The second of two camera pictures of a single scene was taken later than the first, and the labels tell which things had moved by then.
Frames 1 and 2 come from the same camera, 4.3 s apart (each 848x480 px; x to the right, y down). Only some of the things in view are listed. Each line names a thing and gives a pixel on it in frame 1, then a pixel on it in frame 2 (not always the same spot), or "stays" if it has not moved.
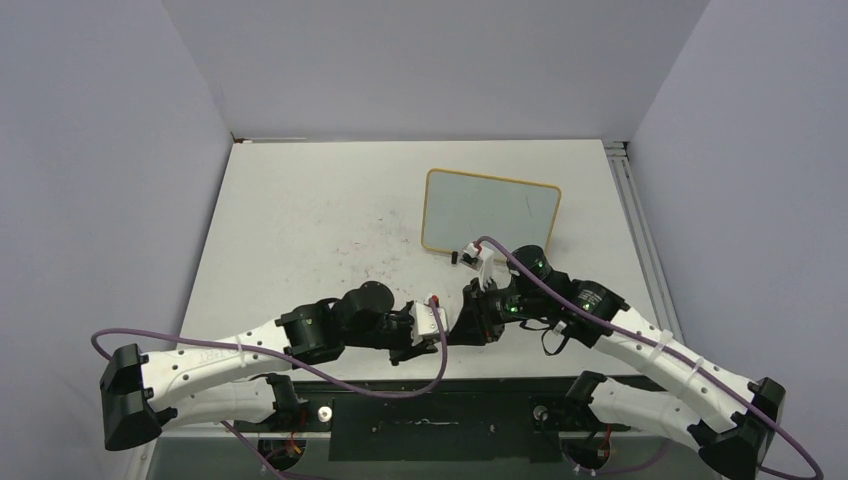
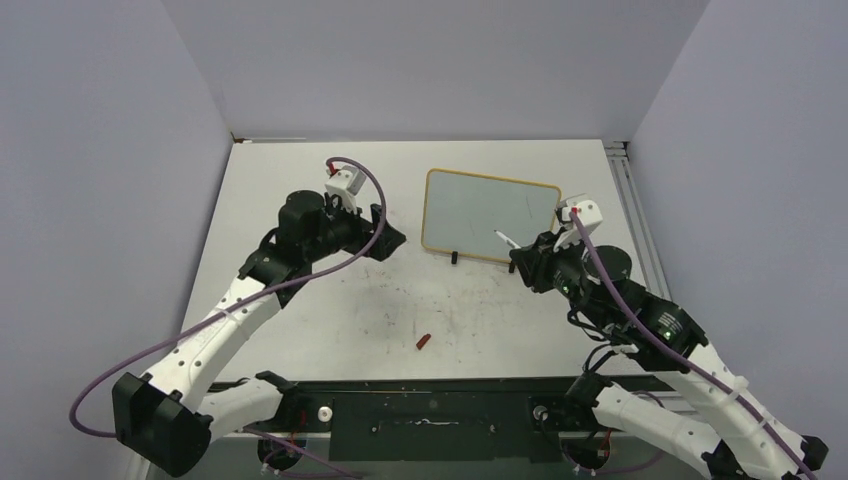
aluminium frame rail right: [643, 240] stays
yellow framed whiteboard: [461, 207] stays
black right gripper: [477, 324] to [533, 260]
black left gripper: [406, 349] to [362, 229]
